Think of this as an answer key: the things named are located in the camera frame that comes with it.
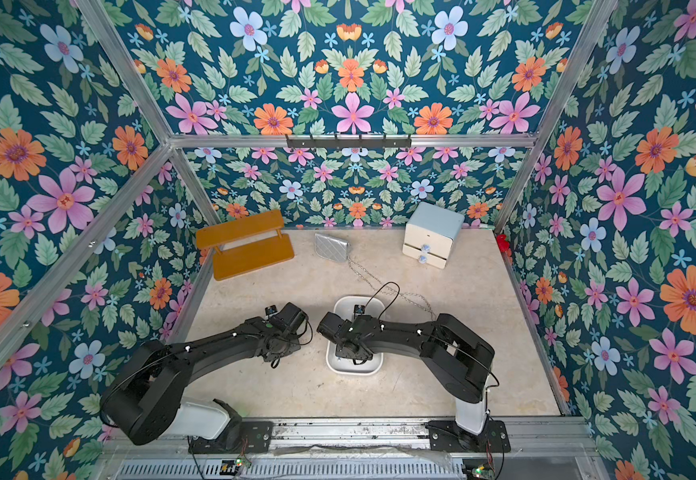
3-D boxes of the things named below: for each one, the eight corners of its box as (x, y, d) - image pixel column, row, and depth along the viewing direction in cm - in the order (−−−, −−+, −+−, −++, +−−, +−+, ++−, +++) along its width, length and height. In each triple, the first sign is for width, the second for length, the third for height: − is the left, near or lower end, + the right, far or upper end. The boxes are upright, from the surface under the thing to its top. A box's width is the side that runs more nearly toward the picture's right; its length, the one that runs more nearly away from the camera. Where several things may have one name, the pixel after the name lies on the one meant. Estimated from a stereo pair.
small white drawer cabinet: (397, 255, 114) (400, 226, 102) (412, 229, 124) (417, 199, 111) (443, 273, 109) (452, 244, 97) (455, 244, 118) (465, 214, 106)
